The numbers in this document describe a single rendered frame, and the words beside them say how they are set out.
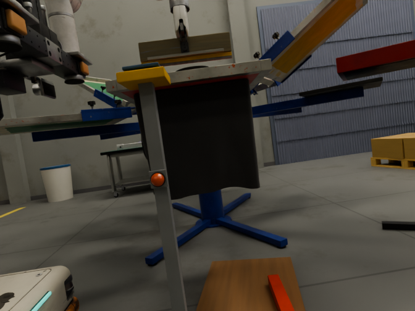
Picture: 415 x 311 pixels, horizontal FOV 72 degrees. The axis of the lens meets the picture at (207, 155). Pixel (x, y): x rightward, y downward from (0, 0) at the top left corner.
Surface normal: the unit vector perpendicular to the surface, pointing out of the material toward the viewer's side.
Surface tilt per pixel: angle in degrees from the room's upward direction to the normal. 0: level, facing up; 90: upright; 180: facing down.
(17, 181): 90
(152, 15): 90
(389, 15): 90
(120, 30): 90
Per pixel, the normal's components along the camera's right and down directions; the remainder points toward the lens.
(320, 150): 0.07, 0.06
